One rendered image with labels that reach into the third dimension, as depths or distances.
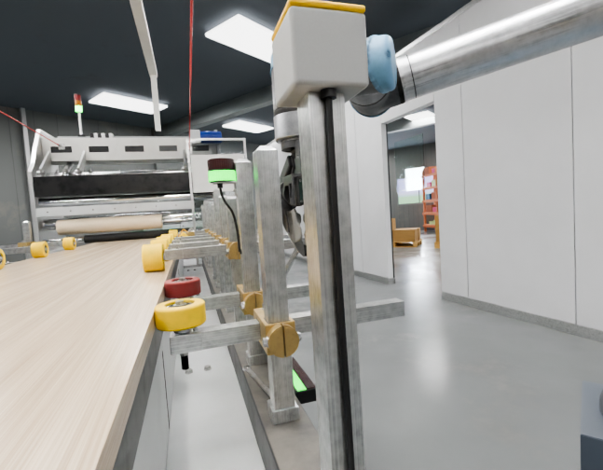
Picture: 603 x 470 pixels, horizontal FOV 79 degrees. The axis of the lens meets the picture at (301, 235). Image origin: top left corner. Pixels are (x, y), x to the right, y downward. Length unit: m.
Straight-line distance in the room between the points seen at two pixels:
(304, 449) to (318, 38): 0.53
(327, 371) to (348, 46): 0.29
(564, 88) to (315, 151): 3.14
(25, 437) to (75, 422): 0.03
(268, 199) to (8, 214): 8.21
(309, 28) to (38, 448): 0.37
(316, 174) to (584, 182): 3.00
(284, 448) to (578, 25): 0.84
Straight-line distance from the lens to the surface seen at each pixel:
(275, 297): 0.60
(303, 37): 0.34
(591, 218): 3.25
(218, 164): 0.82
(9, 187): 8.74
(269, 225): 0.58
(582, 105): 3.32
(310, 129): 0.34
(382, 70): 0.66
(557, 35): 0.85
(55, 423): 0.35
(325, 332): 0.35
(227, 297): 0.89
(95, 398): 0.37
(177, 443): 0.83
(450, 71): 0.80
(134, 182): 3.43
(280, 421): 0.67
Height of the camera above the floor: 1.04
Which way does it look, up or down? 4 degrees down
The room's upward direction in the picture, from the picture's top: 4 degrees counter-clockwise
